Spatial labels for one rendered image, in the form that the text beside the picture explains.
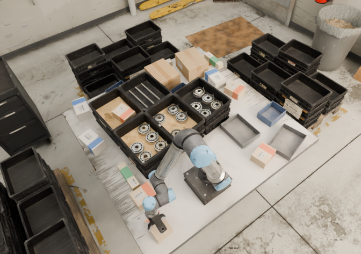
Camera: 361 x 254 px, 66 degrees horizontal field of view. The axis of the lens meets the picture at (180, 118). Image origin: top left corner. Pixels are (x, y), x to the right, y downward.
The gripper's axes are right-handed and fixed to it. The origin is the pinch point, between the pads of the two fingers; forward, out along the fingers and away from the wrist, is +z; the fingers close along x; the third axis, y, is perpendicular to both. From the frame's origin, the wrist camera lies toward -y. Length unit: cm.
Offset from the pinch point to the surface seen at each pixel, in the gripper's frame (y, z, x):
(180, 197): 7.6, 5.4, -24.2
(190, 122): 48, -7, -68
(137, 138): 63, -8, -26
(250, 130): 16, 5, -107
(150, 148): 48, -8, -29
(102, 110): 108, -8, -19
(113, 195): 40.5, 5.3, 12.4
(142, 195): 23.3, -2.1, -3.6
